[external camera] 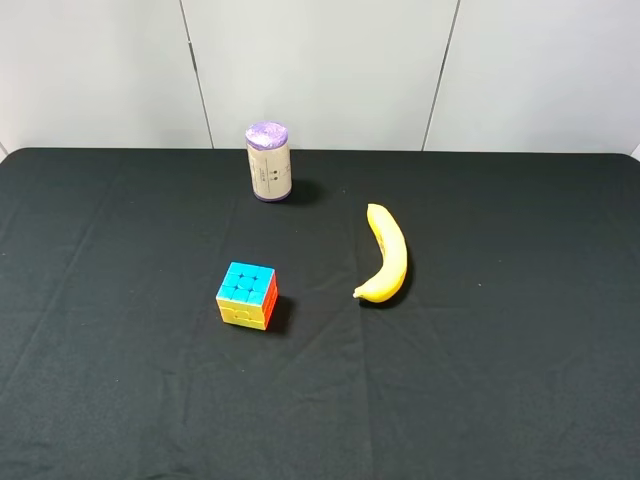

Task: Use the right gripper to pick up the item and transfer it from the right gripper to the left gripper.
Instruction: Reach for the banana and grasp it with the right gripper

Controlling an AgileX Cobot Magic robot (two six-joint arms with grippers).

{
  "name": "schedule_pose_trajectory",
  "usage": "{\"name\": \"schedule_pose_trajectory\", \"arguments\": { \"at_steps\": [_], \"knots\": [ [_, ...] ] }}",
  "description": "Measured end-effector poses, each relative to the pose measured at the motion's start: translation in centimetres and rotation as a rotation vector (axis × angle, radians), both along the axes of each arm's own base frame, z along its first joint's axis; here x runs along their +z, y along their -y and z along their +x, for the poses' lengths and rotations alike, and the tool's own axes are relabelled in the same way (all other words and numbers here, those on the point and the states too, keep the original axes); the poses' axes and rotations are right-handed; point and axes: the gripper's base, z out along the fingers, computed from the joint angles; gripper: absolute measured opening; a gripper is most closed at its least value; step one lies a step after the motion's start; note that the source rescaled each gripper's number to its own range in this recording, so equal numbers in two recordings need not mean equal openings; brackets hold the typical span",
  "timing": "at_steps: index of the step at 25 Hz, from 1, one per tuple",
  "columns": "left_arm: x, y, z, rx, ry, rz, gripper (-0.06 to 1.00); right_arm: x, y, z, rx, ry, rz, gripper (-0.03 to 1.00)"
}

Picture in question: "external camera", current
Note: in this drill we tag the yellow banana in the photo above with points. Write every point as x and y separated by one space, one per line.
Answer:
382 286

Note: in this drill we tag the colourful puzzle cube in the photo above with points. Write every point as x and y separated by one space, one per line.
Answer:
247 295

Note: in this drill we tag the purple capped cardboard cylinder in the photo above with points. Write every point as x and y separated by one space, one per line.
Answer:
269 160

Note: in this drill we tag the black tablecloth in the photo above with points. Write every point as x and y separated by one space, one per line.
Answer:
511 351

